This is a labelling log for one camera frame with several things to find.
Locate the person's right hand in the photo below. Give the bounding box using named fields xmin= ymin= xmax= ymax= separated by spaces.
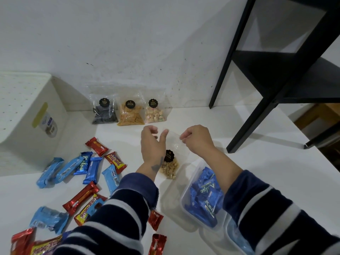
xmin=180 ymin=124 xmax=216 ymax=157

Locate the person's left hand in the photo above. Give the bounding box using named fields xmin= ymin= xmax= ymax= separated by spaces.
xmin=141 ymin=125 xmax=169 ymax=164

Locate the clear bag of yellow nuts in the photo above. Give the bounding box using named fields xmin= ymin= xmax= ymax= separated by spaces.
xmin=159 ymin=130 xmax=191 ymax=180

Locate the clear bag of pastel puffs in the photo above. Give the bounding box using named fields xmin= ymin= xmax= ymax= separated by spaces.
xmin=143 ymin=89 xmax=168 ymax=124

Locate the clear bag of orange crackers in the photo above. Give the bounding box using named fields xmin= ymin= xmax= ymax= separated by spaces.
xmin=117 ymin=89 xmax=145 ymax=127

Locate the pile of snack bars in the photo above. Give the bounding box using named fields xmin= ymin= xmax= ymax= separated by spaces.
xmin=10 ymin=137 xmax=168 ymax=255

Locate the clear bag of dark cookies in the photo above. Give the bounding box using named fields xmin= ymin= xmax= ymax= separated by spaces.
xmin=89 ymin=85 xmax=119 ymax=125

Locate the stack of dark blue packets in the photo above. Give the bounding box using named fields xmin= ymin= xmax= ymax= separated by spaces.
xmin=185 ymin=167 xmax=225 ymax=228

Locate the white perforated storage basket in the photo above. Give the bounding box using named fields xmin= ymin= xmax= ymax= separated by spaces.
xmin=0 ymin=72 xmax=68 ymax=177

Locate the person's left forearm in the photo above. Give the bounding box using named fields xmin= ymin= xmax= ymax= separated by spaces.
xmin=53 ymin=160 xmax=160 ymax=255

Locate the person's right forearm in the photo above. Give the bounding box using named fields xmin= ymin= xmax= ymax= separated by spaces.
xmin=204 ymin=148 xmax=340 ymax=255

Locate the black metal shelf rack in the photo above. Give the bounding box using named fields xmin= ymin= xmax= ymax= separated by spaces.
xmin=208 ymin=0 xmax=340 ymax=154

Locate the wooden side table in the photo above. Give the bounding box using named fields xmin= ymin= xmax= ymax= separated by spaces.
xmin=293 ymin=103 xmax=340 ymax=130

